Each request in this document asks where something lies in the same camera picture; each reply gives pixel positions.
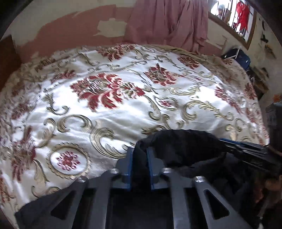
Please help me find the dark navy padded jacket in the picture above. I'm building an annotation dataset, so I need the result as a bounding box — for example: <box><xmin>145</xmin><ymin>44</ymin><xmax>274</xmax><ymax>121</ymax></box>
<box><xmin>15</xmin><ymin>130</ymin><xmax>281</xmax><ymax>228</ymax></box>

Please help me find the brown wooden headboard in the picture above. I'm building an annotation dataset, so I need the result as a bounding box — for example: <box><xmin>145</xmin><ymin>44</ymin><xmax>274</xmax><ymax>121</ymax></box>
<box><xmin>0</xmin><ymin>35</ymin><xmax>22</xmax><ymax>89</ymax></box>

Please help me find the blue backpack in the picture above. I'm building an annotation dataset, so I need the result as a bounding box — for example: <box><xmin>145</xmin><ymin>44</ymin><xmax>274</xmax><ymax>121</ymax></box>
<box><xmin>221</xmin><ymin>48</ymin><xmax>251</xmax><ymax>71</ymax></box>

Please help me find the red garment outside window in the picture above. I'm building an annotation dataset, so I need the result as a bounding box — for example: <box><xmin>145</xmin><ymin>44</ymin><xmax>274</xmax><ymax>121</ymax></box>
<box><xmin>232</xmin><ymin>1</ymin><xmax>250</xmax><ymax>34</ymax></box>

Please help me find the pink right curtain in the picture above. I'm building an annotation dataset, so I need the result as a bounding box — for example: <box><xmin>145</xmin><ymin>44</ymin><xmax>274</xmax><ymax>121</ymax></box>
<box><xmin>169</xmin><ymin>1</ymin><xmax>208</xmax><ymax>52</ymax></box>

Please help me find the pink left curtain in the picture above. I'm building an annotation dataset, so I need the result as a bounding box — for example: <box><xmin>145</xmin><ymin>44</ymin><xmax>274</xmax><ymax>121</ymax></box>
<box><xmin>124</xmin><ymin>0</ymin><xmax>180</xmax><ymax>44</ymax></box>

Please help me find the floral white bed cover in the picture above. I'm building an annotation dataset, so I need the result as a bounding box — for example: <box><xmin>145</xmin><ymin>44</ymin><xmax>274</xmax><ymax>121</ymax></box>
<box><xmin>1</xmin><ymin>44</ymin><xmax>270</xmax><ymax>228</ymax></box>

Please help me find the pink curtain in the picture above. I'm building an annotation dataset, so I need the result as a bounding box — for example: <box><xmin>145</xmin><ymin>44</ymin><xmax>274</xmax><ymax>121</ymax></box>
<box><xmin>124</xmin><ymin>0</ymin><xmax>180</xmax><ymax>44</ymax></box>
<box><xmin>169</xmin><ymin>1</ymin><xmax>208</xmax><ymax>52</ymax></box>

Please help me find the person's right hand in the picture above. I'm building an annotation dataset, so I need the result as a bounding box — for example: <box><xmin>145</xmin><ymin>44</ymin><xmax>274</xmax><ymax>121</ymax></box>
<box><xmin>251</xmin><ymin>172</ymin><xmax>281</xmax><ymax>205</ymax></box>

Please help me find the brown wooden window frame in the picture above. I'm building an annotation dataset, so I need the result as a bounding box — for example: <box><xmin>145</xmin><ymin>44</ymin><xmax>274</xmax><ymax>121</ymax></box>
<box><xmin>207</xmin><ymin>0</ymin><xmax>257</xmax><ymax>49</ymax></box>

